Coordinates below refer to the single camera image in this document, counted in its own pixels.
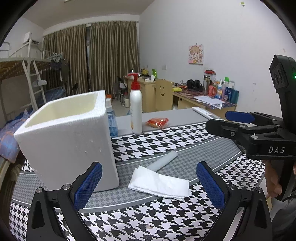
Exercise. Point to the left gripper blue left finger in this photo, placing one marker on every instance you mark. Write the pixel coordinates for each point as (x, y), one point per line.
(85, 184)

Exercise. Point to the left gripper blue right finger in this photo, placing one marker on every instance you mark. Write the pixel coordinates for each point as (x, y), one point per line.
(212, 184)

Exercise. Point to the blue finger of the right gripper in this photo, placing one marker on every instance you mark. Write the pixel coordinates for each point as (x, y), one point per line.
(239, 117)

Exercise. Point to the white styrofoam box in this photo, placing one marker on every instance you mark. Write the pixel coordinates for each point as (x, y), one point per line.
(65, 136)

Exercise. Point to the white tissue paper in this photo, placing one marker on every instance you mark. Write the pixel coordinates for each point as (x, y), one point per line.
(150, 182)

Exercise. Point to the person right hand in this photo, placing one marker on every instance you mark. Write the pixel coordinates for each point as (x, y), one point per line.
(273, 187)

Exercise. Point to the toiletry bottles group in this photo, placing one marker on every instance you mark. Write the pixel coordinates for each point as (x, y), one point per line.
(223, 89)

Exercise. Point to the papers on desk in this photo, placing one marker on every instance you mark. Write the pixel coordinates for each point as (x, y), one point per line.
(216, 103)

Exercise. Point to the white remote control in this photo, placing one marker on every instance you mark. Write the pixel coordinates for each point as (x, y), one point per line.
(208, 115)

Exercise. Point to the black headphones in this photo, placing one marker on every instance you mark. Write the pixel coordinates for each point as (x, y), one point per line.
(194, 85)

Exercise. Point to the wooden desk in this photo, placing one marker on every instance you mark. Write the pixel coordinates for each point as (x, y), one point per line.
(152, 102)

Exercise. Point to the blue spray bottle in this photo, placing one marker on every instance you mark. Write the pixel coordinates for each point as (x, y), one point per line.
(111, 119)

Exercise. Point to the anime girl poster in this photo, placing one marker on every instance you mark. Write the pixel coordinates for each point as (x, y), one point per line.
(196, 54)

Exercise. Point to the blue plaid quilt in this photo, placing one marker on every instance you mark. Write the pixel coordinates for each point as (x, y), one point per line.
(9, 146)

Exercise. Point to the red snack packet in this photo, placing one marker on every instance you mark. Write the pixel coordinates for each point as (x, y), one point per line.
(157, 122)

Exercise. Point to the white pump lotion bottle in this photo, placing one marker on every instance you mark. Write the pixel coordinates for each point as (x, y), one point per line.
(135, 97)

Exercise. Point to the black folding chair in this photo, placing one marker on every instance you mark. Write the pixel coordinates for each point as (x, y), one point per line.
(74, 89)

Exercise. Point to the white metal bunk bed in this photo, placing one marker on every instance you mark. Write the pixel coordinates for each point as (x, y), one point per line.
(30, 77)

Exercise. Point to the brown striped curtains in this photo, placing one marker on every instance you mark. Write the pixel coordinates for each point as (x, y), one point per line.
(97, 55)

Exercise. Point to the white air conditioner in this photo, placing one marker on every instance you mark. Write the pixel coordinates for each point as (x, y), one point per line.
(28, 38)

